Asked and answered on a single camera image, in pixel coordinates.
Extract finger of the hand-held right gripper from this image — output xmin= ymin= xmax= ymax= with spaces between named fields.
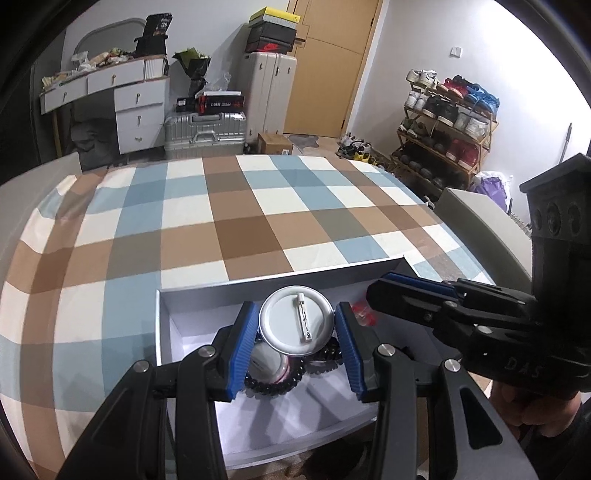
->
xmin=366 ymin=277 xmax=491 ymax=361
xmin=382 ymin=272 xmax=539 ymax=325

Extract purple plastic bag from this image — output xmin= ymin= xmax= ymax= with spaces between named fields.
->
xmin=470 ymin=170 xmax=514 ymax=209

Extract yellow lid shoe box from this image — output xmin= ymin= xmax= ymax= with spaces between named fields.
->
xmin=249 ymin=6 xmax=301 ymax=27

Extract pile of shoes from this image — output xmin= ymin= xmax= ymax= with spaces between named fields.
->
xmin=336 ymin=133 xmax=385 ymax=165

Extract black paper bag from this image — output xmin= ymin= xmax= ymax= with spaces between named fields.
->
xmin=133 ymin=13 xmax=170 ymax=59

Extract silver ribbed suitcase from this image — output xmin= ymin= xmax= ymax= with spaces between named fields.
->
xmin=163 ymin=110 xmax=249 ymax=161

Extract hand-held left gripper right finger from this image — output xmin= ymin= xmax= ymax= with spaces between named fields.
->
xmin=334 ymin=302 xmax=541 ymax=480

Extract small red jewelry piece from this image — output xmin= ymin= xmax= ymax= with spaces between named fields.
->
xmin=350 ymin=302 xmax=376 ymax=327

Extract grey arched mirror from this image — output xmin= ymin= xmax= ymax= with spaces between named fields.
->
xmin=71 ymin=18 xmax=149 ymax=57

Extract wooden door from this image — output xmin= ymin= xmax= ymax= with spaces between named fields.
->
xmin=283 ymin=0 xmax=384 ymax=138

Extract black shoe box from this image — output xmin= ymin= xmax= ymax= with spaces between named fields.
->
xmin=245 ymin=23 xmax=297 ymax=52

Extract white round pin badge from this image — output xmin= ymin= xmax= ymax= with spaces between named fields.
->
xmin=258 ymin=285 xmax=334 ymax=356
xmin=249 ymin=342 xmax=293 ymax=384

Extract checked tablecloth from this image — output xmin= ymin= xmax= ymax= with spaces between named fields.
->
xmin=0 ymin=154 xmax=498 ymax=480

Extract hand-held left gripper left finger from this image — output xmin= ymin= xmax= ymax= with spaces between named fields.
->
xmin=55 ymin=302 xmax=262 ymax=480

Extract black and red boxes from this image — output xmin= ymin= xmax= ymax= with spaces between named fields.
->
xmin=175 ymin=89 xmax=246 ymax=114

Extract dark cloth pile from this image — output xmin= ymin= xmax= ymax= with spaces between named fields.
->
xmin=71 ymin=117 xmax=119 ymax=163

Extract small cardboard box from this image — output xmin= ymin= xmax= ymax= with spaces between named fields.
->
xmin=257 ymin=132 xmax=294 ymax=156

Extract person's right hand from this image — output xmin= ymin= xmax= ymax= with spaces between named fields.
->
xmin=488 ymin=381 xmax=586 ymax=438

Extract grey upholstered seat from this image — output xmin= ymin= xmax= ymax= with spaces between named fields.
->
xmin=435 ymin=186 xmax=533 ymax=288
xmin=0 ymin=152 xmax=83 ymax=261

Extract white desk with drawers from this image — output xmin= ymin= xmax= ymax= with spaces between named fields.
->
xmin=39 ymin=55 xmax=170 ymax=156

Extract silver cardboard box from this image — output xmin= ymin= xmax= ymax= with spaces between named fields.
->
xmin=156 ymin=256 xmax=463 ymax=472

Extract black bead bracelet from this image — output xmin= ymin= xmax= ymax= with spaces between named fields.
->
xmin=242 ymin=354 xmax=304 ymax=398
xmin=307 ymin=338 xmax=345 ymax=375

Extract dark wrapped flower bouquet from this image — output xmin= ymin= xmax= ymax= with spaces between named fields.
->
xmin=172 ymin=45 xmax=212 ymax=96

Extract wooden shoe rack with shoes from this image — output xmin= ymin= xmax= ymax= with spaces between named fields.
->
xmin=389 ymin=68 xmax=500 ymax=191

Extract white upright suitcase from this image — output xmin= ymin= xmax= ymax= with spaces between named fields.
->
xmin=237 ymin=50 xmax=297 ymax=140

